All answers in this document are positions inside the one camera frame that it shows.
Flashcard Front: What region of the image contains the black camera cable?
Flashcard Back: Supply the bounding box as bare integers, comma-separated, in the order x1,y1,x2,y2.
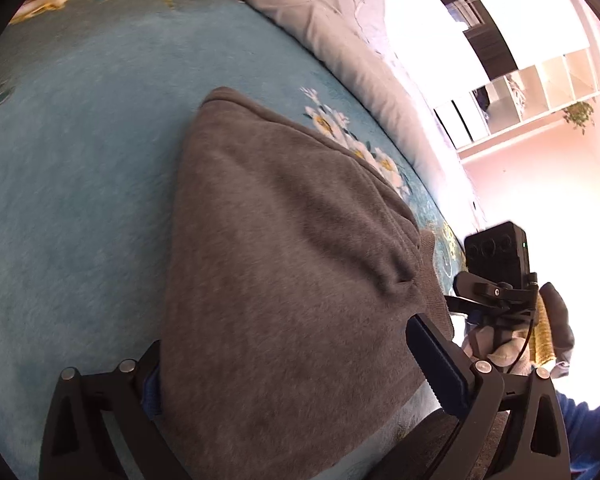
499,278,539,373

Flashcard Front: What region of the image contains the light grey floral duvet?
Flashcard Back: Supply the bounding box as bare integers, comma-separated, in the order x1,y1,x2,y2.
244,0,480,236

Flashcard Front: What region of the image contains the black action camera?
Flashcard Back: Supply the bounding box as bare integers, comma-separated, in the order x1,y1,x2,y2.
464,221,530,289

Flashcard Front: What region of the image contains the teal floral bed blanket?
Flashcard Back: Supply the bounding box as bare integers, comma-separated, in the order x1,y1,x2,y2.
0,0,464,479

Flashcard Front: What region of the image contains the green potted plant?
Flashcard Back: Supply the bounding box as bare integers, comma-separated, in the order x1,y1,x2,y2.
562,101,594,136

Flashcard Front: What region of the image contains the grey sweater garment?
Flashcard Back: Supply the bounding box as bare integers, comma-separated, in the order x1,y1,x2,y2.
160,87,452,479

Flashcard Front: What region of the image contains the blue sleeved right forearm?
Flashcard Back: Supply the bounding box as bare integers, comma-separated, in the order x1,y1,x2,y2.
556,392,600,479

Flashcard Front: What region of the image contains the grey gloved right hand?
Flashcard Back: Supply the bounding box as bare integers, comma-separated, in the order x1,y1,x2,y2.
462,282,574,379

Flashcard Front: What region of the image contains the mirrored sliding wardrobe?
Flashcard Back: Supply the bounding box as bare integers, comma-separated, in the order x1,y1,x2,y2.
436,0,598,159

